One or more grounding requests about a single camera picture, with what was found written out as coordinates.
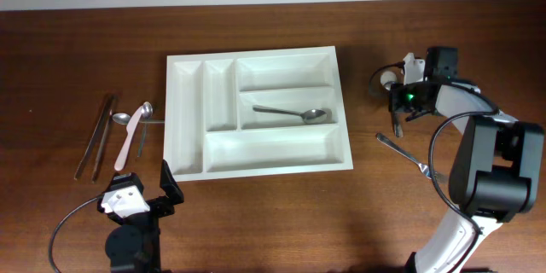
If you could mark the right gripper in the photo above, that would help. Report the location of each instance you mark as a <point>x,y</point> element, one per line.
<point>397,103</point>

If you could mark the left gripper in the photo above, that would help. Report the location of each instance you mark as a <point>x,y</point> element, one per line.
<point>162,204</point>

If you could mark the large steel spoon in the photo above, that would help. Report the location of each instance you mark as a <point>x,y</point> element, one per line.
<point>387,80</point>
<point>310,117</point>

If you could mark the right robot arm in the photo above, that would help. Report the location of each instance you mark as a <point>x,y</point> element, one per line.
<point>495,174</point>

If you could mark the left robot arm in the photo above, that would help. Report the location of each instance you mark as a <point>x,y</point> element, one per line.
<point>134,246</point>

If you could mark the steel fork lower right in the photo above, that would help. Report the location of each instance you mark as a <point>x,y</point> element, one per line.
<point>405,155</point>

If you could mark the small steel teaspoon lying sideways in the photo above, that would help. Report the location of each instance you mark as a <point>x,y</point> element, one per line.
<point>124,119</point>

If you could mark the small steel teaspoon upright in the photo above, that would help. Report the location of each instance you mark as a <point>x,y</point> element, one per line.
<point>147,113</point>

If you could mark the steel serrated tongs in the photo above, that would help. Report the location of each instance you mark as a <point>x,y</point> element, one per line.
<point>100,125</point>

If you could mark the white plastic cutlery tray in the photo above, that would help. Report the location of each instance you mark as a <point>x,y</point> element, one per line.
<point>212,132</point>

